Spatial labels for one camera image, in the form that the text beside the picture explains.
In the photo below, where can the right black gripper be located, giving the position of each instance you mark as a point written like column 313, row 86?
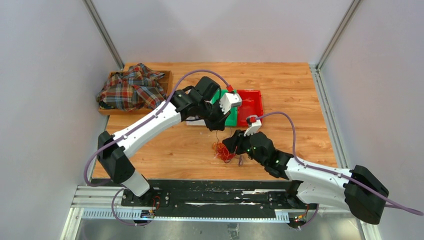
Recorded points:
column 232, row 143

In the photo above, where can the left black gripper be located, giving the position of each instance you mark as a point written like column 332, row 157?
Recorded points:
column 219, row 124

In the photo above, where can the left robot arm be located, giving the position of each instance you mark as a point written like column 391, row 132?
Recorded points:
column 115, row 150

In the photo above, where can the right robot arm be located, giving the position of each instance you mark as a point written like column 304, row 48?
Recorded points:
column 356, row 190

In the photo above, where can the white plastic bin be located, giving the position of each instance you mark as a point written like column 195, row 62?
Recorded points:
column 193, row 121

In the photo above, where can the green plastic bin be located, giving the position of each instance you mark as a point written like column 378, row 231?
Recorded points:
column 231, row 120

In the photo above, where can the red plastic bin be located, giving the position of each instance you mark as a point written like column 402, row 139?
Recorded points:
column 251, row 105

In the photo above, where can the wooden tray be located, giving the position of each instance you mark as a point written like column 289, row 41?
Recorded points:
column 167, row 84

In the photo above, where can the plaid shirt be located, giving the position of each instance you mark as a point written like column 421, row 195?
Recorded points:
column 132, row 89

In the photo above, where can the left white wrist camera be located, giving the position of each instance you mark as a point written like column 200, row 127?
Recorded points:
column 228, row 101

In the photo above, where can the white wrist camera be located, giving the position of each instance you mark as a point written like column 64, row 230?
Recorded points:
column 254, row 124
column 228, row 101

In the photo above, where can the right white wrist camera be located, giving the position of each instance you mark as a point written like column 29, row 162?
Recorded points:
column 254, row 124

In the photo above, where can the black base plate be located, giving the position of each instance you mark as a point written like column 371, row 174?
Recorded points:
column 243, row 199

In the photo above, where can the aluminium frame rail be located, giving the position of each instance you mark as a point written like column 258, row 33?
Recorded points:
column 104, row 203

